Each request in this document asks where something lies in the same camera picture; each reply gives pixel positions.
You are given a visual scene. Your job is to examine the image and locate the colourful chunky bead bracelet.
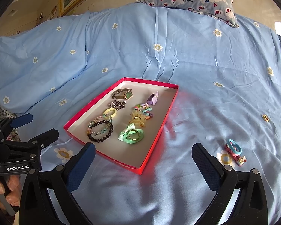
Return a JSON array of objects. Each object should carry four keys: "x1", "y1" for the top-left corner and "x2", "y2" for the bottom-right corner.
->
[{"x1": 133, "y1": 103, "x2": 154, "y2": 120}]

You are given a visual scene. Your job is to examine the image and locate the metal ring bangle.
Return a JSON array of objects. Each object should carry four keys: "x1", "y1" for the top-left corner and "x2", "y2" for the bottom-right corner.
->
[{"x1": 127, "y1": 129, "x2": 143, "y2": 142}]

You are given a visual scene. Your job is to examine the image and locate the purple bow hair clip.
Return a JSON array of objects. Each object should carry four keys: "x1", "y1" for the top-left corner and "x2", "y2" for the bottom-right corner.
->
[{"x1": 146, "y1": 91, "x2": 159, "y2": 106}]

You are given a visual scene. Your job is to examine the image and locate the square face wristwatch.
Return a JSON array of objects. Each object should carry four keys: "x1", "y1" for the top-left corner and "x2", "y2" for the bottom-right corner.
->
[{"x1": 112, "y1": 88, "x2": 132, "y2": 100}]

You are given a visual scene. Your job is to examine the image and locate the green bow hair tie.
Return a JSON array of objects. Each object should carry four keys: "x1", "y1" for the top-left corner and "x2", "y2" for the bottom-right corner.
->
[{"x1": 117, "y1": 123, "x2": 145, "y2": 145}]

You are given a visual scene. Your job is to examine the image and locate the pastel crystal bead bracelet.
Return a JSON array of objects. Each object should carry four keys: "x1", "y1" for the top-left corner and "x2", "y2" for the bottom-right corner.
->
[{"x1": 86, "y1": 114, "x2": 113, "y2": 136}]

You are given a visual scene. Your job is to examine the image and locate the left hand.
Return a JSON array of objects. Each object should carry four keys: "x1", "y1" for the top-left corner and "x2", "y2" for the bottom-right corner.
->
[{"x1": 0, "y1": 174, "x2": 22, "y2": 208}]

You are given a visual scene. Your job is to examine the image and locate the black bead bracelet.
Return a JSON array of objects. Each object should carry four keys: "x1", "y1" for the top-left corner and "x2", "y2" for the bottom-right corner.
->
[{"x1": 87, "y1": 120, "x2": 114, "y2": 143}]

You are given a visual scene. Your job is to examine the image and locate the yellow ring bangle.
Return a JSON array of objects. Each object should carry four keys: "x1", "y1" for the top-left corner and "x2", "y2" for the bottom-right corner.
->
[{"x1": 102, "y1": 108, "x2": 117, "y2": 119}]

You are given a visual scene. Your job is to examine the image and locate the silver chain bracelet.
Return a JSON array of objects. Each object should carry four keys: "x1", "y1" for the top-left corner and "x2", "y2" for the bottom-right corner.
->
[{"x1": 108, "y1": 100, "x2": 127, "y2": 111}]

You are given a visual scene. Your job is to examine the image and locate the red shallow box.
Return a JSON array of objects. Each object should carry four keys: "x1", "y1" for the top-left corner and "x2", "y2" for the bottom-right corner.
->
[{"x1": 64, "y1": 78, "x2": 179, "y2": 175}]

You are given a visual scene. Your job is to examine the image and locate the blue hair tie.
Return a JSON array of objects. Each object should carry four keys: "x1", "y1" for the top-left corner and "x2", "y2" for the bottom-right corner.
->
[{"x1": 226, "y1": 138, "x2": 243, "y2": 155}]

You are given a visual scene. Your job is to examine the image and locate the yellow transparent bow clip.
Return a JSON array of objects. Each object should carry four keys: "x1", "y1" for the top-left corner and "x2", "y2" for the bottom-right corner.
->
[{"x1": 129, "y1": 111, "x2": 146, "y2": 128}]

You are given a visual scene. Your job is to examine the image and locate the blue floral bed sheet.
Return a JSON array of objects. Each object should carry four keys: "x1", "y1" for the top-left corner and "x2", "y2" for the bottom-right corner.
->
[{"x1": 0, "y1": 3, "x2": 281, "y2": 224}]

